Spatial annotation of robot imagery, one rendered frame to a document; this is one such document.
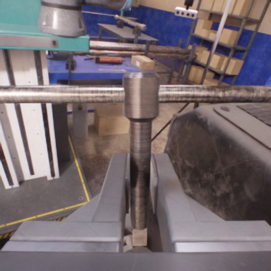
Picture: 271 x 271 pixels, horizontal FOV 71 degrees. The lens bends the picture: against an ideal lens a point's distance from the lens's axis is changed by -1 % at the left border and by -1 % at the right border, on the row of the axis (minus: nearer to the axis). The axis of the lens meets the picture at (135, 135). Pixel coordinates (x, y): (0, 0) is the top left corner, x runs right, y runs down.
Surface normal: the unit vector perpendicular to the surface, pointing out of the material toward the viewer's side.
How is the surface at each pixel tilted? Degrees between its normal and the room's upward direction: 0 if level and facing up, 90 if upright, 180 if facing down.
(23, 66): 90
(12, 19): 90
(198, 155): 90
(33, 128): 90
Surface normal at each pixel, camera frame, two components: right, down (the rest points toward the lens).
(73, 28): 0.69, 0.20
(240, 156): -0.87, 0.04
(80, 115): 0.22, 0.59
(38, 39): 0.42, 0.58
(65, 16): 0.40, 0.27
